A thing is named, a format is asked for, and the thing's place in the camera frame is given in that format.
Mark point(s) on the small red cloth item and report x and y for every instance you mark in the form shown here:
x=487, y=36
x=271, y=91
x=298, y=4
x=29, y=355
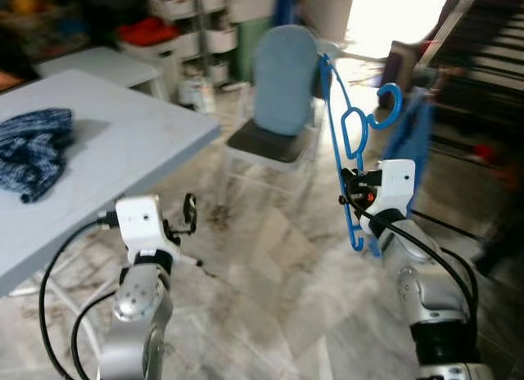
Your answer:
x=485, y=152

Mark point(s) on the small white table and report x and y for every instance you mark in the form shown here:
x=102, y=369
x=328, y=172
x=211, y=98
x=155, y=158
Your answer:
x=98, y=65

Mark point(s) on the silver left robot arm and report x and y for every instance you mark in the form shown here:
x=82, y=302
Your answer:
x=135, y=331

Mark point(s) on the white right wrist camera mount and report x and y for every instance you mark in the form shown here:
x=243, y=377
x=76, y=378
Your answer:
x=393, y=183

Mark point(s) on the red bag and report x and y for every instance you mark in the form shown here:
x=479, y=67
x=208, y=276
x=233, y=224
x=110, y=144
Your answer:
x=147, y=32

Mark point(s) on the white drawer shelf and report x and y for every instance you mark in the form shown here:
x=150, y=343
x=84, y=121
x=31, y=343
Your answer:
x=205, y=36

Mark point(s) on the light blue chair cushion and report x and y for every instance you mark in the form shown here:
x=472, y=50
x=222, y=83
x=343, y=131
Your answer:
x=285, y=77

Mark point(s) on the grey folding chair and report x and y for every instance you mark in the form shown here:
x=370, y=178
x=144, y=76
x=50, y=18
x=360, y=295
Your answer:
x=270, y=142

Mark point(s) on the dark green bin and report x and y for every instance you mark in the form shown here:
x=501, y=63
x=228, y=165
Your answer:
x=250, y=52

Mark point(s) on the white drink carton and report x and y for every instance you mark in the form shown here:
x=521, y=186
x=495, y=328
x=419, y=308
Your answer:
x=196, y=91

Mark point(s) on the blue plaid shirt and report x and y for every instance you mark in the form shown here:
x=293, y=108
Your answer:
x=37, y=151

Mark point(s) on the blue plastic hanger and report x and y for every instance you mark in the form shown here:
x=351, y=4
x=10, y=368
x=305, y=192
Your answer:
x=399, y=106

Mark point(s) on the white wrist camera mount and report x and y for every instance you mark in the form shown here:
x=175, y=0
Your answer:
x=143, y=220
x=393, y=183

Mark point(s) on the dark blue hanging cloth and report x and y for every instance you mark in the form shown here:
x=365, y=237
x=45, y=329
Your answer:
x=285, y=3

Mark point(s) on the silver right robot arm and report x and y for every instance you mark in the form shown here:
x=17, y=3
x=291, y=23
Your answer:
x=426, y=298

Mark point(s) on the white folding table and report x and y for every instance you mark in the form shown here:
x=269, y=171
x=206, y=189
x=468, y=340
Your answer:
x=123, y=142

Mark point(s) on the purple armchair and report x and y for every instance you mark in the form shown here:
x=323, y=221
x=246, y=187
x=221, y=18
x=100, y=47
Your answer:
x=401, y=69

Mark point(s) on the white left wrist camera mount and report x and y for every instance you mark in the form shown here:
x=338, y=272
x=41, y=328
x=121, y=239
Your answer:
x=143, y=220

